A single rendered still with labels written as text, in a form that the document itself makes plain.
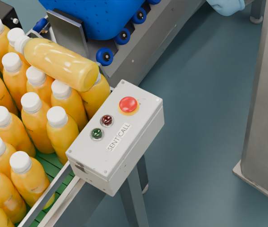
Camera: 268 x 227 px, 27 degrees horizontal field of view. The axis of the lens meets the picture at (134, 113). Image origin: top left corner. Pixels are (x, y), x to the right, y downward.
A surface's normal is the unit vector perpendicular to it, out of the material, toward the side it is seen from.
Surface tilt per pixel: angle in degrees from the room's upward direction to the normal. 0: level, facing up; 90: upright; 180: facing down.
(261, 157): 90
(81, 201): 90
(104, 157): 0
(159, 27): 70
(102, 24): 88
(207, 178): 0
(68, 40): 90
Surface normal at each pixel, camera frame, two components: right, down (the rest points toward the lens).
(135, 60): 0.75, 0.23
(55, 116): -0.09, -0.51
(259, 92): -0.64, 0.69
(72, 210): 0.83, 0.43
